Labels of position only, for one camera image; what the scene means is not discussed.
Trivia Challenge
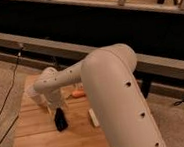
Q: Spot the white sponge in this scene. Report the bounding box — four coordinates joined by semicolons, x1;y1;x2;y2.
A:
88;108;100;127

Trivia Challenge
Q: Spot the orange carrot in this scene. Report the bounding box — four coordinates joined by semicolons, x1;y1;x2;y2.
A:
71;90;85;98

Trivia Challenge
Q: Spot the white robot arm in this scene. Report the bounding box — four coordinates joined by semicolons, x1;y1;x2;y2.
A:
34;43;167;147

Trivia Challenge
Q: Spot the black eraser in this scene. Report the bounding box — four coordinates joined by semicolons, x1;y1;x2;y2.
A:
54;108;69;131

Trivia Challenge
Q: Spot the white plastic cup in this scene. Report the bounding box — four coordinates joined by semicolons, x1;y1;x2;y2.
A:
25;85;45;106

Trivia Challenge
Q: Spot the wooden table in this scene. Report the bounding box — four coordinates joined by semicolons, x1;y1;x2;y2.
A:
0;65;111;147

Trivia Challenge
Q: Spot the grey metal rail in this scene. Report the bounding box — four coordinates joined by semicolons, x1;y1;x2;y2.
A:
0;4;184;129

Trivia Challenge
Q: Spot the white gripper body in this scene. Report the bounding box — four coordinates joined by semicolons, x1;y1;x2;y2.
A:
44;89;65;113

